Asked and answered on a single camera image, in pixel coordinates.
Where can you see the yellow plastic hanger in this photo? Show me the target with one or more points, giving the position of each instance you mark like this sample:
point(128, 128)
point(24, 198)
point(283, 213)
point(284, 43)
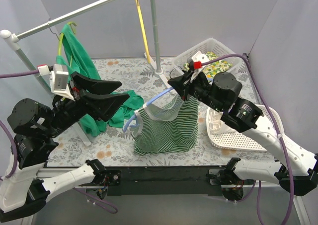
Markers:
point(143, 31)

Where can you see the white laundry basket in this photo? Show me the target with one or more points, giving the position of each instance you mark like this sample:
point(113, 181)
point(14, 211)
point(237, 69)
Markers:
point(233, 140)

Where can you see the white storage basket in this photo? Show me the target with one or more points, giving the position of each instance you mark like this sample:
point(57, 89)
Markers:
point(208, 45)

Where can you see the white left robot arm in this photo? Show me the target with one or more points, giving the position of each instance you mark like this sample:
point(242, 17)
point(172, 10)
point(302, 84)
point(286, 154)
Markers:
point(36, 126)

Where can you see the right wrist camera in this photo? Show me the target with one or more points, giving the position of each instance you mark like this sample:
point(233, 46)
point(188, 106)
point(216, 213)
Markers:
point(195, 65)

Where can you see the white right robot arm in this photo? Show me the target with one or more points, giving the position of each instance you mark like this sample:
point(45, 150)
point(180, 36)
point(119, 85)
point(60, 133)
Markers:
point(295, 169)

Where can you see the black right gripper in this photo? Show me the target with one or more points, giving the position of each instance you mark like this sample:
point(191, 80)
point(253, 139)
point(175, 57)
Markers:
point(188, 83)

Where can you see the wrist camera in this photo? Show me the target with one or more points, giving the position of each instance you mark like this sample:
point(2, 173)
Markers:
point(195, 65)
point(58, 79)

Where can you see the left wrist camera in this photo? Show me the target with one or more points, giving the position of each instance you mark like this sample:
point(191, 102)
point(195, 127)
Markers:
point(58, 79)

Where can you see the white garment in basket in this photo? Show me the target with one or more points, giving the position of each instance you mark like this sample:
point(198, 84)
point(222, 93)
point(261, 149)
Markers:
point(215, 125)

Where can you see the lime green hanger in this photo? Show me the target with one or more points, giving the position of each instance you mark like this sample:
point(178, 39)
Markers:
point(71, 26)

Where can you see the green white striped tank top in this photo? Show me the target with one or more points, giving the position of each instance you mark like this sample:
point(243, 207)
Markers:
point(172, 128)

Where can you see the lemon print folded cloth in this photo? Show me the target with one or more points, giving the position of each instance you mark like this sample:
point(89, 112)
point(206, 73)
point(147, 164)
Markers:
point(217, 67)

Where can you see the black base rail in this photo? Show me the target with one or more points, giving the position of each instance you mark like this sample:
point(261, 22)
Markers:
point(166, 180)

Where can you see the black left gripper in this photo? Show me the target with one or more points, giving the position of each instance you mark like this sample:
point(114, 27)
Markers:
point(76, 93)

